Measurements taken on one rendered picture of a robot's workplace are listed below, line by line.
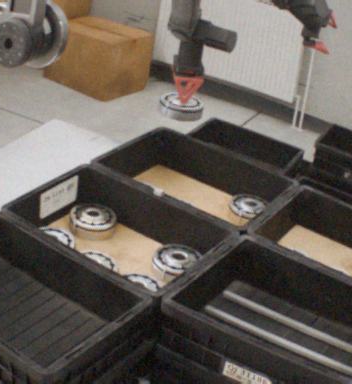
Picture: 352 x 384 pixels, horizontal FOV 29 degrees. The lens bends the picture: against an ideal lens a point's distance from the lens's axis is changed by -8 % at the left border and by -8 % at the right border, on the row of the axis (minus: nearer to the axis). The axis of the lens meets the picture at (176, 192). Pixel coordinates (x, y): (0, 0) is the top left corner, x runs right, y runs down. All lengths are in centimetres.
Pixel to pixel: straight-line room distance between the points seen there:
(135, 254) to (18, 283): 28
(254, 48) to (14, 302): 333
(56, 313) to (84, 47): 325
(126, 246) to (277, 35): 299
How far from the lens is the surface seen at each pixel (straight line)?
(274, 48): 439
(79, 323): 131
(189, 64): 165
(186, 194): 176
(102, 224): 154
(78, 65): 451
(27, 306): 134
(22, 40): 175
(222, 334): 119
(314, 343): 136
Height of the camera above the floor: 167
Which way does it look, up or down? 28 degrees down
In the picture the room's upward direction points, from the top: 9 degrees clockwise
